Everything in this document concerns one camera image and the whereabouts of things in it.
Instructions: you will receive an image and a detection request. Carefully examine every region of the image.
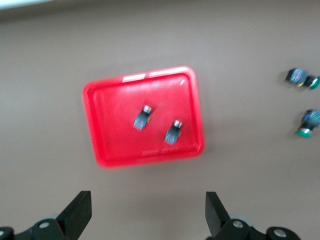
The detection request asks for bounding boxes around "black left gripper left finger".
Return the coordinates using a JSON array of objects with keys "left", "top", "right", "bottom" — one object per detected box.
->
[{"left": 0, "top": 190, "right": 92, "bottom": 240}]

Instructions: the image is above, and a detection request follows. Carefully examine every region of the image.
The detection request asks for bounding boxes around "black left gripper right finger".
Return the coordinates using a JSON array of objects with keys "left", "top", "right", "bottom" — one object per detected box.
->
[{"left": 205, "top": 191, "right": 301, "bottom": 240}]

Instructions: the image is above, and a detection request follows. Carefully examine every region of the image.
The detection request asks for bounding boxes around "small cylinder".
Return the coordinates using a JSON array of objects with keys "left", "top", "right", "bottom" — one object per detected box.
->
[
  {"left": 164, "top": 119, "right": 183, "bottom": 146},
  {"left": 133, "top": 104, "right": 153, "bottom": 132}
]

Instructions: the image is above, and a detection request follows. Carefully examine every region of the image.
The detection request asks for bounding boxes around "red plastic tray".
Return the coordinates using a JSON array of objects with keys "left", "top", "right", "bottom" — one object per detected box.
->
[{"left": 81, "top": 65, "right": 205, "bottom": 170}]

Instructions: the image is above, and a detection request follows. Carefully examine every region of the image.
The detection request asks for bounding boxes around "green push button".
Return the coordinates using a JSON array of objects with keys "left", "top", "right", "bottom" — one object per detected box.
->
[
  {"left": 284, "top": 67, "right": 320, "bottom": 91},
  {"left": 296, "top": 109, "right": 320, "bottom": 139}
]

